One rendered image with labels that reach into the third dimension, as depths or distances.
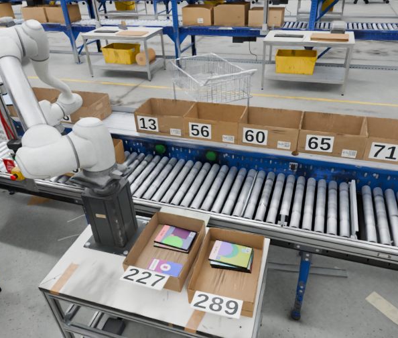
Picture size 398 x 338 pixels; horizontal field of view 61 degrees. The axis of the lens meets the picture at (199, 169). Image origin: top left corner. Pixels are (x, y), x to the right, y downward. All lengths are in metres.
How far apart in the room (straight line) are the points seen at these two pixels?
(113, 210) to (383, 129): 1.80
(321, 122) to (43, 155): 1.79
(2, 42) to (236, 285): 1.51
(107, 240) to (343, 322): 1.57
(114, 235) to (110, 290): 0.28
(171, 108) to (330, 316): 1.86
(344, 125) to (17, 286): 2.63
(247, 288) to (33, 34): 1.52
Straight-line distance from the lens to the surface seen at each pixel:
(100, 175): 1.58
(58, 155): 1.48
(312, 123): 2.51
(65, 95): 2.26
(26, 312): 2.77
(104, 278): 1.73
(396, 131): 2.56
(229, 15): 6.54
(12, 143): 2.36
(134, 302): 1.61
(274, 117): 2.51
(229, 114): 2.57
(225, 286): 1.61
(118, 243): 1.81
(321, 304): 2.56
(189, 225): 1.83
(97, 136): 1.50
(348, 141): 2.24
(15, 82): 1.70
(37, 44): 1.87
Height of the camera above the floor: 2.04
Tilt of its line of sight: 34 degrees down
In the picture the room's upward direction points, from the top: 3 degrees counter-clockwise
